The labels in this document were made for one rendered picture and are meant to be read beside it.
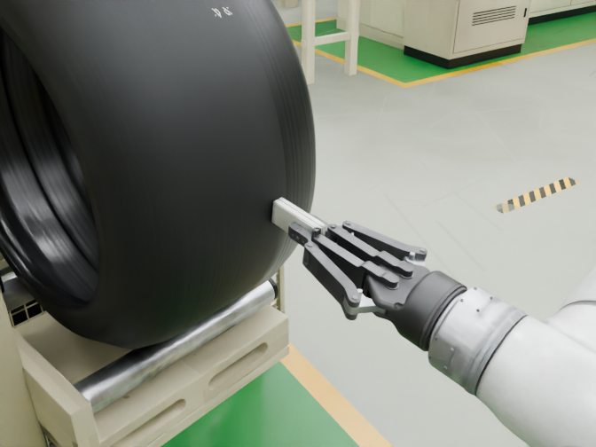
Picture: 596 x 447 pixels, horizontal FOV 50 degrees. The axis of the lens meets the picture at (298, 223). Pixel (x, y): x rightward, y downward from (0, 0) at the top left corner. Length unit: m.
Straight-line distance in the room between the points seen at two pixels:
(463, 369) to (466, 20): 4.78
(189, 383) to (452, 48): 4.57
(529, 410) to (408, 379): 1.62
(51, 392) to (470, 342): 0.49
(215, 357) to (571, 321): 0.53
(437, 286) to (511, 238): 2.40
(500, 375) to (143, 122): 0.39
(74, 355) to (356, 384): 1.23
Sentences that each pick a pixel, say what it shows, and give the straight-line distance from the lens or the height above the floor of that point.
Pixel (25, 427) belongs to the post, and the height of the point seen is 0.86.
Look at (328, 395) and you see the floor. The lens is 2.10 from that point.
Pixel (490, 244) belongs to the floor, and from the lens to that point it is 2.93.
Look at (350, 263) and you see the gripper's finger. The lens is 0.65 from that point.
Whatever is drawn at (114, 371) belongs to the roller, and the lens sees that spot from 0.87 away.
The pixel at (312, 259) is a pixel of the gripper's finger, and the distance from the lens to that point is 0.66.
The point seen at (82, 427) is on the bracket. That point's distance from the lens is 0.82.
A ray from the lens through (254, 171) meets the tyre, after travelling 0.69.
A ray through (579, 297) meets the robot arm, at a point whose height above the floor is 1.13.
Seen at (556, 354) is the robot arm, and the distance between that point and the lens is 0.57.
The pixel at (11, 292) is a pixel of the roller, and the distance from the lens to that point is 1.07.
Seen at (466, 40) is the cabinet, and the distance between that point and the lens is 5.35.
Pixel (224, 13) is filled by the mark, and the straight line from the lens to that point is 0.70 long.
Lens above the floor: 1.50
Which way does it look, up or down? 30 degrees down
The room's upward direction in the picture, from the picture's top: straight up
